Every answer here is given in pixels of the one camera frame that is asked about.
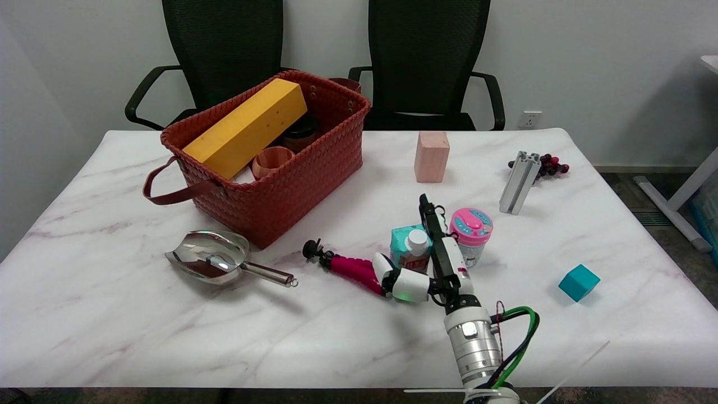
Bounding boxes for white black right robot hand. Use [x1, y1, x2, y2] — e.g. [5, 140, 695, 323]
[372, 194, 481, 315]

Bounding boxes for blue drink carton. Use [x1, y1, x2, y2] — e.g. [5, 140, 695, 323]
[390, 224, 434, 276]

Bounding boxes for pink lid plastic jar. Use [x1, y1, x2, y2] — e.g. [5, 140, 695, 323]
[449, 208, 494, 268]

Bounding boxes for pink black flexible tripod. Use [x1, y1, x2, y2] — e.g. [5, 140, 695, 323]
[302, 239, 393, 297]

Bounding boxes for silver aluminium extrusion bar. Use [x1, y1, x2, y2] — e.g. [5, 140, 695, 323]
[499, 150, 542, 215]

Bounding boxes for pink wooden block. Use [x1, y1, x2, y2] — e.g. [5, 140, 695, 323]
[414, 131, 450, 183]

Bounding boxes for teal cube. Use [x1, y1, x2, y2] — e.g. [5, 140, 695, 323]
[558, 264, 601, 302]

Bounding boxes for purple toy grapes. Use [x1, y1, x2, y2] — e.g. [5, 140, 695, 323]
[508, 154, 570, 181]

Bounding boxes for white zip tie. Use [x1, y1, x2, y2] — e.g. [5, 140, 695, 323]
[536, 341, 611, 404]

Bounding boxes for red woven basket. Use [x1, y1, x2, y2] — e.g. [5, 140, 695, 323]
[142, 70, 371, 250]

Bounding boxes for copper coloured cup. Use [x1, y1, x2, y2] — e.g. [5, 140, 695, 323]
[252, 146, 296, 180]

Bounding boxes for black mesh office chair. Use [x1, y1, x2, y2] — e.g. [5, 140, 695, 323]
[125, 0, 287, 131]
[348, 0, 506, 131]

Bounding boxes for shiny metal scoop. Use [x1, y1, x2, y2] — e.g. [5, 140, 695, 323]
[164, 230, 298, 288]

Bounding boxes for long yellow box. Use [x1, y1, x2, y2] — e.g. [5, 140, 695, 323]
[183, 78, 308, 180]

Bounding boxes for white side desk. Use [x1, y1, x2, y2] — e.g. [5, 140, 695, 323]
[634, 55, 718, 253]

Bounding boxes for blue storage bin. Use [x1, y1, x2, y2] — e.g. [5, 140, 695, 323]
[691, 185, 718, 250]

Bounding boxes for green robot cable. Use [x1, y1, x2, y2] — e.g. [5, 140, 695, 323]
[487, 306, 541, 391]

